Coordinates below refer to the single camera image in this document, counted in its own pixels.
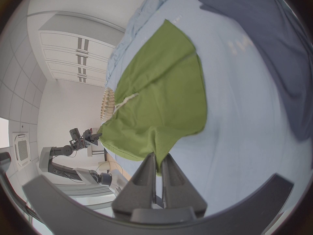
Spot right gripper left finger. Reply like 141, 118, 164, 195
111, 152, 157, 216

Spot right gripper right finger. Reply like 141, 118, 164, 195
162, 153, 207, 217

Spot green shorts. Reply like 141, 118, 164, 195
98, 19, 208, 177

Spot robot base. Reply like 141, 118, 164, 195
73, 167, 129, 196

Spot round woven basket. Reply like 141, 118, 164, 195
99, 87, 116, 126

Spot dark blue garment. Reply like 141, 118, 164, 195
187, 0, 311, 142

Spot white square air vent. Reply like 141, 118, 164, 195
12, 131, 34, 168

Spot white wardrobe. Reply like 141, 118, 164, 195
27, 11, 127, 88

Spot pale blue quilt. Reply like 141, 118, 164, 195
106, 0, 192, 86

